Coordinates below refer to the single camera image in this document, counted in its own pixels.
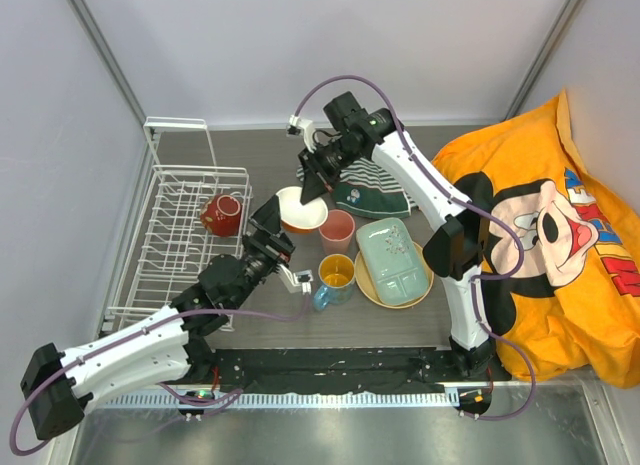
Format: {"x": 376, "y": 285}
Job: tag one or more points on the red patterned cup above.
{"x": 221, "y": 215}

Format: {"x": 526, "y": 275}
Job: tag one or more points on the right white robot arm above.
{"x": 460, "y": 229}

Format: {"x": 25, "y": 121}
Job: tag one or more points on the white slotted cable duct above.
{"x": 154, "y": 399}

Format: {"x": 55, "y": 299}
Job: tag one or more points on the light green divided tray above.
{"x": 388, "y": 231}

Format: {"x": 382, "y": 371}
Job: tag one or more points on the orange cartoon cloth bag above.
{"x": 562, "y": 258}

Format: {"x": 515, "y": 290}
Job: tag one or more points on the pink cup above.
{"x": 337, "y": 231}

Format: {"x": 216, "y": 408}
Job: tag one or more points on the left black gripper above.
{"x": 266, "y": 240}

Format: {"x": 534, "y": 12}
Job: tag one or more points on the white wire dish rack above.
{"x": 169, "y": 246}

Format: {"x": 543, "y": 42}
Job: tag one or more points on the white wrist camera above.
{"x": 296, "y": 282}
{"x": 304, "y": 128}

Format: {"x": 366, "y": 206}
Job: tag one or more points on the green striped towel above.
{"x": 366, "y": 190}

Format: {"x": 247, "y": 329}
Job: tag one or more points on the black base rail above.
{"x": 336, "y": 371}

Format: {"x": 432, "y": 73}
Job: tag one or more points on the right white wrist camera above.
{"x": 304, "y": 128}

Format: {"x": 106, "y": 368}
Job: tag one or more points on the orange bowl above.
{"x": 299, "y": 218}

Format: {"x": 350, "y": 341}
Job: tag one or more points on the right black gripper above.
{"x": 313, "y": 185}

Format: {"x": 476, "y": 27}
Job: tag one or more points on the blue patterned bowl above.
{"x": 337, "y": 281}

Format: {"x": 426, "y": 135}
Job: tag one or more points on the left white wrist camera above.
{"x": 296, "y": 282}

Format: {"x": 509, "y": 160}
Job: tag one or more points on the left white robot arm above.
{"x": 61, "y": 387}

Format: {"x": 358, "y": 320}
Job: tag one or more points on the yellow round plate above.
{"x": 367, "y": 280}

